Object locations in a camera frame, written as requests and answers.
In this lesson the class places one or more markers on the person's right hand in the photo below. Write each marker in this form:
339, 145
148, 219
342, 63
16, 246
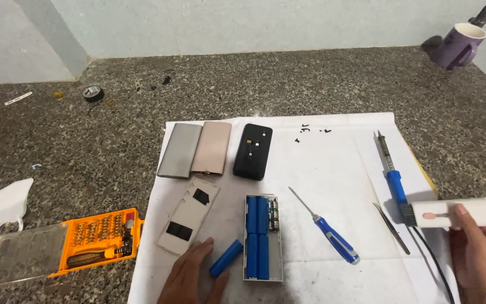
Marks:
483, 261

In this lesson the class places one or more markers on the purple mug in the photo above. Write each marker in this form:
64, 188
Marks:
458, 48

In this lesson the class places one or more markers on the small white plastic strip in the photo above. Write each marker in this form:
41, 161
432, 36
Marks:
18, 98

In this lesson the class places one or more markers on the small power bank circuit board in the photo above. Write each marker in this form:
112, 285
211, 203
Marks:
273, 214

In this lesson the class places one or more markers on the orange bit set case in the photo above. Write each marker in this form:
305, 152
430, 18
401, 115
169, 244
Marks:
95, 236

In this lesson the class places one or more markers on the white face mask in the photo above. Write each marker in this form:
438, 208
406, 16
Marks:
2, 207

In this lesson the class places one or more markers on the rose gold power bank casing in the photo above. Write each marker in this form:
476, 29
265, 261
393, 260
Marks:
211, 147

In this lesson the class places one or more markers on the group of small black screws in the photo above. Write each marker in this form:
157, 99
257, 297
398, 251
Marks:
306, 129

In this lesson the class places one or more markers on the blue battery cell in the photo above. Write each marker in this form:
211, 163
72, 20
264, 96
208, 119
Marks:
263, 256
262, 215
226, 258
252, 256
252, 215

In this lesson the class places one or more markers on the black debris bits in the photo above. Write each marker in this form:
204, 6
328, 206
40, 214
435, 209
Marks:
166, 79

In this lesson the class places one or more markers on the metal tweezers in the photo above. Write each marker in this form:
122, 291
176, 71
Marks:
392, 231

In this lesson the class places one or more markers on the person's left hand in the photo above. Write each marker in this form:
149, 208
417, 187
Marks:
188, 283

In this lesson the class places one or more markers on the yellow sheet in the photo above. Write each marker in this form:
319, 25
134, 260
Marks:
426, 177

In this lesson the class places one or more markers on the white cover plate black pads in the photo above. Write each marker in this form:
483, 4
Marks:
188, 211

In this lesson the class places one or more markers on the rows of metal driver bits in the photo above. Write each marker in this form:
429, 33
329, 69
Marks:
99, 228

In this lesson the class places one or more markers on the black power bank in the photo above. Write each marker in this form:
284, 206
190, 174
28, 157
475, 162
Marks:
251, 160

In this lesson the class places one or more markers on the white open power bank case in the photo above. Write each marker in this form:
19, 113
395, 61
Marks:
279, 253

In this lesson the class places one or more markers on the black tape roll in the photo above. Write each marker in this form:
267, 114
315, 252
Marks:
93, 93

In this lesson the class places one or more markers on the large white paper sheet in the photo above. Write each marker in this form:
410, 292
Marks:
336, 169

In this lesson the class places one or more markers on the white cleaning brush tool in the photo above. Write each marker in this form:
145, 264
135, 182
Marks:
479, 211

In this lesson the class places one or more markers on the grey power bank casing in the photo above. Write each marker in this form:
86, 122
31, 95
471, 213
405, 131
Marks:
179, 150

